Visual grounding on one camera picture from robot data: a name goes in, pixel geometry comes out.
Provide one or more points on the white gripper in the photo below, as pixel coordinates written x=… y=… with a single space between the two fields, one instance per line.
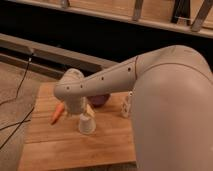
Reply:
x=75 y=106

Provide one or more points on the beige sponge block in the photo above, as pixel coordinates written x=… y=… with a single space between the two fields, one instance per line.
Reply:
x=90 y=111

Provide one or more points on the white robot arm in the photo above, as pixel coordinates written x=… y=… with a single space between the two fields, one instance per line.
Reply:
x=171 y=106

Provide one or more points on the wooden shelf rail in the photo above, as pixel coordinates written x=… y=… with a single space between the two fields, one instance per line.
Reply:
x=193 y=17

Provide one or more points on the dark purple bowl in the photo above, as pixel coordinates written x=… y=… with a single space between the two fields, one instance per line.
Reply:
x=98 y=100

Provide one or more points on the orange toy carrot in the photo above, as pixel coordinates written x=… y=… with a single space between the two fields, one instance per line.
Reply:
x=58 y=112

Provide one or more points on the wooden board table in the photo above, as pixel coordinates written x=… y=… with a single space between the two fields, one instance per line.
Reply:
x=60 y=146

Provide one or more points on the white lattice bottle figurine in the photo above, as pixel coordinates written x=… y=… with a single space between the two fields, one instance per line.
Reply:
x=126 y=106

